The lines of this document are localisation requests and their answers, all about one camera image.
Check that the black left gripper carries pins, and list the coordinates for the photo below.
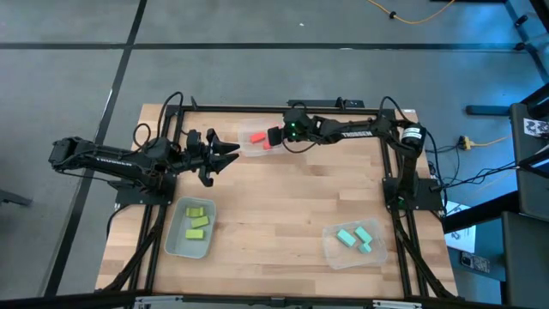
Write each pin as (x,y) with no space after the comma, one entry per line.
(195,159)

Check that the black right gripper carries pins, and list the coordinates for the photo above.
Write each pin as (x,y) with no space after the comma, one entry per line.
(281,135)

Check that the small orange cube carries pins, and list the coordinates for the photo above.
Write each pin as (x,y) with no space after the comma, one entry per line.
(267,146)

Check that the orange block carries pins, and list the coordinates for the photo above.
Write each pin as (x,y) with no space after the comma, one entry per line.
(257,137)

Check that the blue block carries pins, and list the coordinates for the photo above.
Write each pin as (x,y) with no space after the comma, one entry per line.
(363,234)
(345,238)

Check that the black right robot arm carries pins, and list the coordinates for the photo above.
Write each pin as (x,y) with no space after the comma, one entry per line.
(356,134)

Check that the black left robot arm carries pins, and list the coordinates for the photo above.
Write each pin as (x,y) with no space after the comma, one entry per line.
(107,159)

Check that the clear plastic bin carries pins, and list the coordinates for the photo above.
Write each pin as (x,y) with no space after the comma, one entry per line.
(343,257)
(249,150)

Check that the grey plastic bin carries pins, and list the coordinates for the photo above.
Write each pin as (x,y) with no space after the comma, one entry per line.
(180,249)

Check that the yellow power strip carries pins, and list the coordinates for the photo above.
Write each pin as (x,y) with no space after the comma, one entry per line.
(464,141)

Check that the white paper sheet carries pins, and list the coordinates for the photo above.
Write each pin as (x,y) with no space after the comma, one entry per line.
(463,238)

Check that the black floor leg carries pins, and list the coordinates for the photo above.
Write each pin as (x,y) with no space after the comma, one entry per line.
(13,198)

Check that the black label plate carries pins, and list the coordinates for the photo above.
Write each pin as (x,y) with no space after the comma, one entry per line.
(474,262)

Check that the white marker paper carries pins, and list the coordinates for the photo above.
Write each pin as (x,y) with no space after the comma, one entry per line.
(536,127)

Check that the black equipment case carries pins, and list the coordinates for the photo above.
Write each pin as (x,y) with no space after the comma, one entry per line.
(532,189)

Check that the black aluminium table frame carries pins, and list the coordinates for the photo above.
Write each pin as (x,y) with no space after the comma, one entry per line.
(279,110)

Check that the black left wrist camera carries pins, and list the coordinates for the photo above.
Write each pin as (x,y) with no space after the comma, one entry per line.
(194,139)

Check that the black bar bracket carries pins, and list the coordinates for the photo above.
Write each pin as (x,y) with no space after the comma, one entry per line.
(317,103)

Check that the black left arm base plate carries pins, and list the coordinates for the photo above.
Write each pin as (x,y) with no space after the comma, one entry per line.
(128,196)

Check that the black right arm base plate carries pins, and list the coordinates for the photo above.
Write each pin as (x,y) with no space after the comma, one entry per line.
(429,199)

